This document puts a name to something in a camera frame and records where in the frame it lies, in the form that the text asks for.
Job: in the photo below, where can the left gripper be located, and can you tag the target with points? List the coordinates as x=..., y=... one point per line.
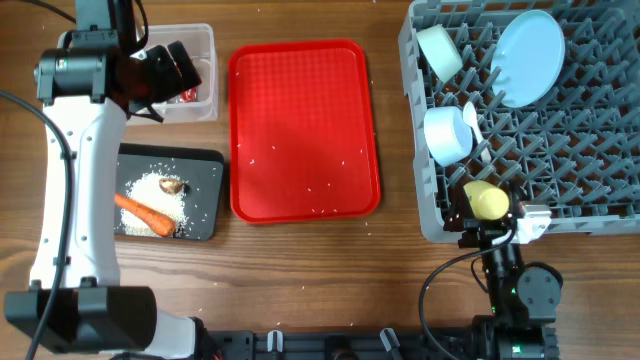
x=171, y=84

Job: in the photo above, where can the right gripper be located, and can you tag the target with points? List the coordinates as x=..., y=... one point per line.
x=481, y=232

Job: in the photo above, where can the yellow cup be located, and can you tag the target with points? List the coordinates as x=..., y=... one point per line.
x=487, y=201

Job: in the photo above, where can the red snack wrapper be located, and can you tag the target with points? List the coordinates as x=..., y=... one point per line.
x=189, y=96

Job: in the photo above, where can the light blue bowl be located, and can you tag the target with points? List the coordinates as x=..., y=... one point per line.
x=448, y=138

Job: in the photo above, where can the white plastic spoon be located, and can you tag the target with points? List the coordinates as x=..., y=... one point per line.
x=470, y=117

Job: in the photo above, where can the brown mushroom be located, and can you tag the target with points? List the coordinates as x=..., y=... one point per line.
x=171, y=186

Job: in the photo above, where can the white rice pile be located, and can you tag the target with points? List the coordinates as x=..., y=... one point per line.
x=146, y=191

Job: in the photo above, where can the light blue plate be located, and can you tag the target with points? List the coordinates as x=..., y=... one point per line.
x=529, y=54

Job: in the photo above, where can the orange carrot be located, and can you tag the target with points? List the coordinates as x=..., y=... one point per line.
x=159, y=223

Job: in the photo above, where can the green bowl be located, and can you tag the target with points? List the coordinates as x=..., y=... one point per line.
x=440, y=52

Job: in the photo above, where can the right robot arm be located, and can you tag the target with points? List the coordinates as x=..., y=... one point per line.
x=524, y=297

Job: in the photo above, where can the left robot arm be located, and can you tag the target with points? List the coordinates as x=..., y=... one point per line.
x=103, y=74

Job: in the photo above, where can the black waste tray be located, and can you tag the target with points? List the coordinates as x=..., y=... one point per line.
x=201, y=170

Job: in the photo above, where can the grey dishwasher rack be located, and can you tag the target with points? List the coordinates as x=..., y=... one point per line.
x=575, y=150

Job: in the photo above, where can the clear plastic bin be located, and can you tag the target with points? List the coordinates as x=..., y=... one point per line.
x=198, y=40

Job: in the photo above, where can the red serving tray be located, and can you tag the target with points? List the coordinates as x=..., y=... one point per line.
x=301, y=128

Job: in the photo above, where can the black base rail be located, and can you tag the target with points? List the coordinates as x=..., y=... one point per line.
x=388, y=344

